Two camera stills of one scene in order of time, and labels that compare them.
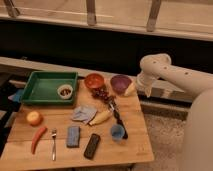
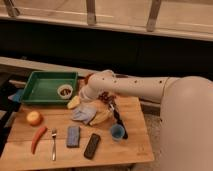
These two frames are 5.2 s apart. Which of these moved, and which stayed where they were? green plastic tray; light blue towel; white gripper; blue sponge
Moved: white gripper
Stayed: green plastic tray; blue sponge; light blue towel
